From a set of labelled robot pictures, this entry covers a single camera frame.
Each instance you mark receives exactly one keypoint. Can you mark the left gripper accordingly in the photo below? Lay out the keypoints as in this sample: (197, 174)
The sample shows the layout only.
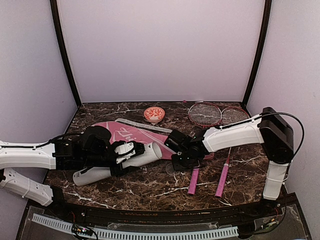
(116, 172)

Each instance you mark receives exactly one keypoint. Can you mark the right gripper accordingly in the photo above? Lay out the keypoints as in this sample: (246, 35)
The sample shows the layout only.
(177, 166)

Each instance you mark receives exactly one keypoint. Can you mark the white shuttlecock tube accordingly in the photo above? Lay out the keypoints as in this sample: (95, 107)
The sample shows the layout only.
(93, 174)

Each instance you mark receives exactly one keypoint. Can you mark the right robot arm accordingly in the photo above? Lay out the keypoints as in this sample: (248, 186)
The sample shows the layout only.
(268, 128)

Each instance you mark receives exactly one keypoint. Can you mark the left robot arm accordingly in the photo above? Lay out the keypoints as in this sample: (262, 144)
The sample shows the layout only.
(58, 153)

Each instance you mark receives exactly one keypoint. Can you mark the left red badminton racket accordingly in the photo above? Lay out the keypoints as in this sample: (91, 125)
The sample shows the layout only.
(204, 114)

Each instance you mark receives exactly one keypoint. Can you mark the red badminton racket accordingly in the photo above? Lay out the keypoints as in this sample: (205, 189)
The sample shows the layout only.
(229, 115)
(204, 114)

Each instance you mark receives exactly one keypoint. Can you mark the right red badminton racket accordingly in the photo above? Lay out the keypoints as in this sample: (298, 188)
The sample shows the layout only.
(229, 115)

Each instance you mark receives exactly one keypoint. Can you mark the pink racket bag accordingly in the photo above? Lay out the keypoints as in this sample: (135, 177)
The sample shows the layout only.
(126, 130)

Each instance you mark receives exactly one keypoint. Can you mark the red white patterned bowl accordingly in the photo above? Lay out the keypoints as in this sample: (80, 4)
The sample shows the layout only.
(154, 114)

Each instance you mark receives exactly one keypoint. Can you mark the white cable tray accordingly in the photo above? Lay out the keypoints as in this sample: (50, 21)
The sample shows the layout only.
(135, 232)

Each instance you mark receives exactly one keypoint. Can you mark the left black frame post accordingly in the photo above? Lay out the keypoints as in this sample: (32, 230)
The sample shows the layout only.
(63, 52)

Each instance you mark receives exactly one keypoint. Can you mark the black frame post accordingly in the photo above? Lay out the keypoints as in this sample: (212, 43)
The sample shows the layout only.
(63, 52)
(258, 53)

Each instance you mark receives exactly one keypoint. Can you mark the right black frame post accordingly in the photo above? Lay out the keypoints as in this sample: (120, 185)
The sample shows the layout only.
(258, 53)

